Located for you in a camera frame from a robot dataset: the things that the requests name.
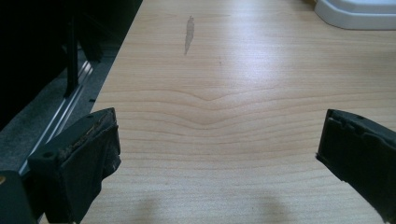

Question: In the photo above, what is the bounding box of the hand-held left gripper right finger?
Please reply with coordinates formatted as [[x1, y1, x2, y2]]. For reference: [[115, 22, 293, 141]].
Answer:
[[316, 108, 396, 224]]

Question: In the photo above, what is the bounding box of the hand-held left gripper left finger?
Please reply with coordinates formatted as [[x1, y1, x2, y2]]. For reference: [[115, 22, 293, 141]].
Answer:
[[27, 107, 122, 224]]

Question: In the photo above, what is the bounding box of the black metal stand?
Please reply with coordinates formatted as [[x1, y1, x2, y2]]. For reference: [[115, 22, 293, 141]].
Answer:
[[62, 12, 104, 98]]

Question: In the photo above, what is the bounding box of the white plastic tray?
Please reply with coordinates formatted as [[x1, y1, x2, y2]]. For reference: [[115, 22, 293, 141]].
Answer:
[[313, 0, 396, 31]]

